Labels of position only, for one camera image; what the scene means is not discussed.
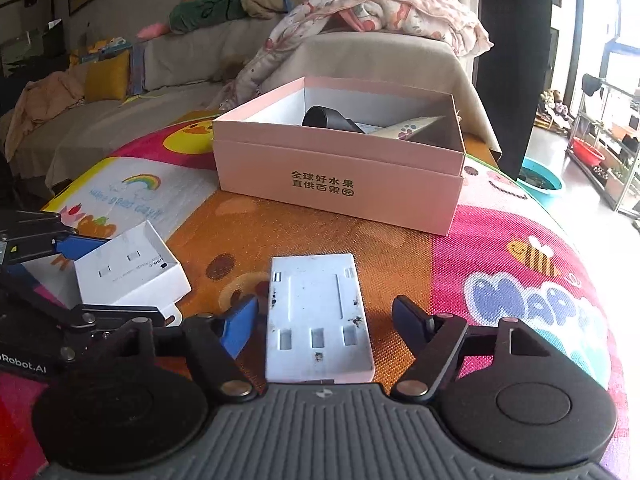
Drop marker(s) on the printed paper cone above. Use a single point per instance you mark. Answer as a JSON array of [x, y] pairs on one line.
[[405, 130]]

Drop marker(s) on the pink plush toy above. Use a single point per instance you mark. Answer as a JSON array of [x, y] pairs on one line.
[[151, 30]]

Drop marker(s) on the pink floral blanket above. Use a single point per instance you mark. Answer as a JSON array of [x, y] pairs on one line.
[[425, 10]]

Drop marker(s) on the colourful cartoon play mat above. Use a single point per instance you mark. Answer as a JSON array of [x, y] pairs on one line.
[[450, 270]]

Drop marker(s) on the white rainbow print plastic bag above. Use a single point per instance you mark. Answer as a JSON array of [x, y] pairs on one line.
[[125, 195]]

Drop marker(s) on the metal shoe rack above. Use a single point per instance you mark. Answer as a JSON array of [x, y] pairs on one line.
[[622, 92]]

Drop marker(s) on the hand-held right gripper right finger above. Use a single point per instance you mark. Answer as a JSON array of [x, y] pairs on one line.
[[409, 322]]

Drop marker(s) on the blue white toy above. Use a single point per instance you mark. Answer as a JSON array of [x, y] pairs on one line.
[[105, 50]]

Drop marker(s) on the black cylindrical object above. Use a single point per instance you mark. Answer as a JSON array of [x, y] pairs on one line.
[[325, 117]]

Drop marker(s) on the teal plastic basin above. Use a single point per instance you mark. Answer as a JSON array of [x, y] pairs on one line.
[[542, 191]]

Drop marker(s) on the yellow cushion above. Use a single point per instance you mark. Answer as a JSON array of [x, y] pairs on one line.
[[105, 77]]

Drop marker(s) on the pink cardboard box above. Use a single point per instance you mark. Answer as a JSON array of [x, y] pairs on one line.
[[340, 185]]

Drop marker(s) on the white power strip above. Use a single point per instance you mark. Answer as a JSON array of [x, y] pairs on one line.
[[315, 310]]

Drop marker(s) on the peach cloth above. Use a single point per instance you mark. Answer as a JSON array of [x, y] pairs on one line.
[[45, 100]]

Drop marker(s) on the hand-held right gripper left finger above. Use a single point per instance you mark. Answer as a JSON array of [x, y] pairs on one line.
[[240, 322]]

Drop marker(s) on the white power adapter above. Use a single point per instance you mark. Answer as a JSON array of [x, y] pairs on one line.
[[130, 270]]

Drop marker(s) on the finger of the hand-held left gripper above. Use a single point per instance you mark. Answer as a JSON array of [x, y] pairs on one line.
[[35, 232], [85, 316]]

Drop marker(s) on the pile of shoes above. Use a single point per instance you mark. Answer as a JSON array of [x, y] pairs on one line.
[[554, 110]]

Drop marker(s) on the beige covered sofa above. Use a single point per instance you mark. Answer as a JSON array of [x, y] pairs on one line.
[[165, 60]]

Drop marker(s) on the red plastic basin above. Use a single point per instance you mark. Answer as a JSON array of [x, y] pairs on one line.
[[587, 152]]

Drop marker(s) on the black cloth on rack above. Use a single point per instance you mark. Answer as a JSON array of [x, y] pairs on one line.
[[593, 85]]

